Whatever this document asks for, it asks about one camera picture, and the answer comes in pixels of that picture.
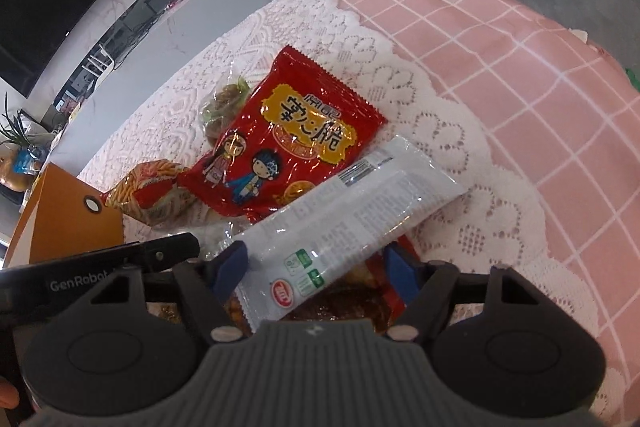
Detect white snack packet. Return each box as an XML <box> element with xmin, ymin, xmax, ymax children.
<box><xmin>236</xmin><ymin>135</ymin><xmax>466</xmax><ymax>329</ymax></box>

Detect fries snack bag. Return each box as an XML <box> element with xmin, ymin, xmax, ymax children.
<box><xmin>101</xmin><ymin>159</ymin><xmax>196</xmax><ymax>227</ymax></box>

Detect red cartoon snack bag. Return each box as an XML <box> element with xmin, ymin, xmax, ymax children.
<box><xmin>179</xmin><ymin>46</ymin><xmax>387</xmax><ymax>222</ymax></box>

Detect clear bag green snacks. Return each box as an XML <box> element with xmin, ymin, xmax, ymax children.
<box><xmin>200</xmin><ymin>76</ymin><xmax>252</xmax><ymax>146</ymax></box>

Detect red sausage snack packet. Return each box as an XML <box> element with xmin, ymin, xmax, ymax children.
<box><xmin>224</xmin><ymin>235</ymin><xmax>418</xmax><ymax>335</ymax></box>

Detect orange cardboard box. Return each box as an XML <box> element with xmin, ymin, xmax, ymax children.
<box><xmin>4</xmin><ymin>164</ymin><xmax>124</xmax><ymax>268</ymax></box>

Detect white lace tablecloth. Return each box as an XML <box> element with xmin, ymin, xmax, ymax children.
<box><xmin>80</xmin><ymin>0</ymin><xmax>639</xmax><ymax>424</ymax></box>

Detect small potted plant left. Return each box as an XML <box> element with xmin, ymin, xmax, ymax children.
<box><xmin>1</xmin><ymin>95</ymin><xmax>50</xmax><ymax>193</ymax></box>

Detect pink checked tablecloth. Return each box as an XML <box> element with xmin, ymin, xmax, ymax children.
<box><xmin>321</xmin><ymin>0</ymin><xmax>639</xmax><ymax>424</ymax></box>

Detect white wifi router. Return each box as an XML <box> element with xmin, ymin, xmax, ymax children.
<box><xmin>80</xmin><ymin>43</ymin><xmax>115</xmax><ymax>84</ymax></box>

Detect white tv console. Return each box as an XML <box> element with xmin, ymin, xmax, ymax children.
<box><xmin>50</xmin><ymin>0</ymin><xmax>272</xmax><ymax>174</ymax></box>

